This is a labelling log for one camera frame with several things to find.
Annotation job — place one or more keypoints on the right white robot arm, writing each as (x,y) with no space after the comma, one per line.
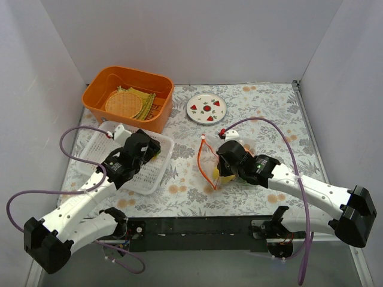
(347,214)

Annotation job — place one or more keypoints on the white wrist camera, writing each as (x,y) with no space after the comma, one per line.
(119,135)
(228,135)

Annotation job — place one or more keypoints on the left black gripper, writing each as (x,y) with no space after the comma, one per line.
(152,146)

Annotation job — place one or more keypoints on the yellow fake pear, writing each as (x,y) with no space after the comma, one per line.
(218,180)

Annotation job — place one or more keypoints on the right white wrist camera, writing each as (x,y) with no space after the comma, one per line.
(228,135)

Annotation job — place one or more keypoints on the clear zip top bag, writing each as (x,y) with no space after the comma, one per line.
(209,163)

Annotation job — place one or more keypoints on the white perforated plastic basket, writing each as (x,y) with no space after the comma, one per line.
(148,178)

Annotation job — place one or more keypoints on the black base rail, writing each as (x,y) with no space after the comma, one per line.
(207,233)

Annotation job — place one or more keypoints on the yellow green woven mat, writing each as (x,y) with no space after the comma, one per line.
(146,99)

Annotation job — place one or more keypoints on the round orange woven coaster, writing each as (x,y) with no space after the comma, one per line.
(123,104)

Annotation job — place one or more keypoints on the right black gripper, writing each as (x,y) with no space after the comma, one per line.
(223,167)

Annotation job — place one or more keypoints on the white strawberry pattern plate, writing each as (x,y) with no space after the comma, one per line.
(206,108)

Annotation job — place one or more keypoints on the orange plastic tub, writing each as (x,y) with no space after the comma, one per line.
(110,78)

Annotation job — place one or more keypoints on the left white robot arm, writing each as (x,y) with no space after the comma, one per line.
(51,240)

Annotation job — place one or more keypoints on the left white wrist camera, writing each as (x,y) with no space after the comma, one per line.
(119,135)

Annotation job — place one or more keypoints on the yellow fake lemon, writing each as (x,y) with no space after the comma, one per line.
(156,155)

